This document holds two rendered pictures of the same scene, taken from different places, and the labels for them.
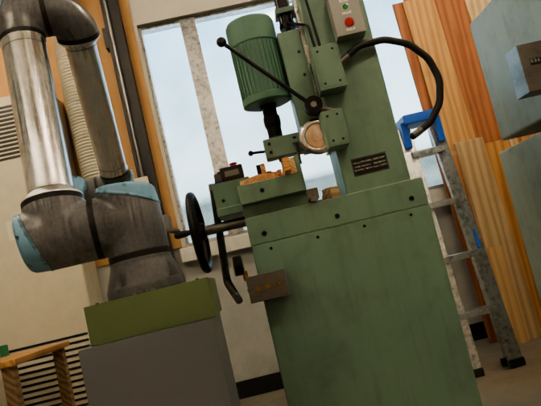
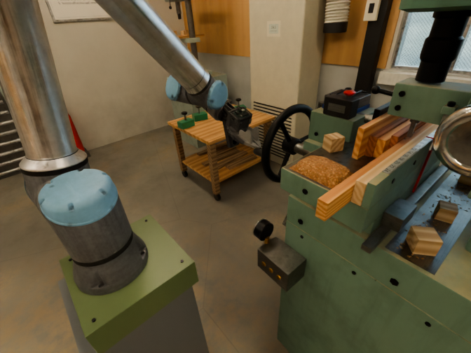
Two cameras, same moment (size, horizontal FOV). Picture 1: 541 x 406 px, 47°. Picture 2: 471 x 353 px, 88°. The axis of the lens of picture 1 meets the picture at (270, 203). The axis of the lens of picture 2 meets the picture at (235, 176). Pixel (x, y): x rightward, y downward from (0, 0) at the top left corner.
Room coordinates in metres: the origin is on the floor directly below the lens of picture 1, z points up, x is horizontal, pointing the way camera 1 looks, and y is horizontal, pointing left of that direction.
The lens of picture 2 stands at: (1.55, -0.24, 1.21)
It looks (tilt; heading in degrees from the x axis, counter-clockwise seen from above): 33 degrees down; 53
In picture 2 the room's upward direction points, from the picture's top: 4 degrees counter-clockwise
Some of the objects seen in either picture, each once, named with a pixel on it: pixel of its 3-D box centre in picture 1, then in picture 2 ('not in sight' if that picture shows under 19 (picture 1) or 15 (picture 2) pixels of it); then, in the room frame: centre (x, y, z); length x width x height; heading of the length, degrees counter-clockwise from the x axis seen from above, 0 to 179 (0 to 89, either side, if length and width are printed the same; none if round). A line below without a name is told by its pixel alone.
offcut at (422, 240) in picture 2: (331, 193); (422, 240); (2.03, -0.20, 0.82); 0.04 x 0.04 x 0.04; 40
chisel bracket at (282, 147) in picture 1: (284, 148); (431, 105); (2.19, -0.09, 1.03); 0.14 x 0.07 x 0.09; 90
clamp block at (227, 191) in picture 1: (234, 195); (341, 124); (2.24, 0.12, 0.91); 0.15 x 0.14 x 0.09; 0
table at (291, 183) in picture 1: (260, 201); (366, 146); (2.24, 0.03, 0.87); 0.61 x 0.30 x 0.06; 0
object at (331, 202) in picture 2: (286, 178); (400, 150); (2.17, -0.07, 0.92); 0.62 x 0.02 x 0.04; 0
